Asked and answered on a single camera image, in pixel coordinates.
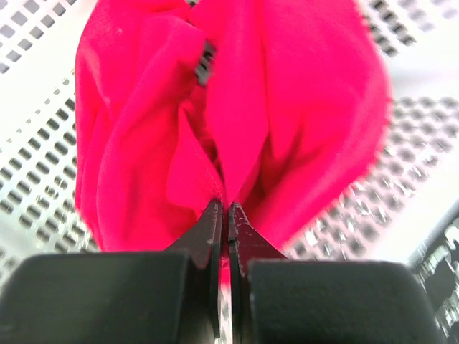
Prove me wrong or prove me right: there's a crimson t shirt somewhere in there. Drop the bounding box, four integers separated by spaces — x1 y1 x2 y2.
75 1 391 252

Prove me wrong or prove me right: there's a white plastic basket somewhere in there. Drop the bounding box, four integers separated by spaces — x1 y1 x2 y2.
1 1 458 281

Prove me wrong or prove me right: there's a black marbled table mat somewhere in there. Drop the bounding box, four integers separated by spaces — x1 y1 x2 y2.
412 203 458 343

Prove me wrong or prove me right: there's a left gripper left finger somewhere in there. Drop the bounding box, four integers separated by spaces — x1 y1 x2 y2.
1 200 223 343

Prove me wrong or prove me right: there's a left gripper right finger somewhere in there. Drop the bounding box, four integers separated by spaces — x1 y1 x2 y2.
228 204 437 343

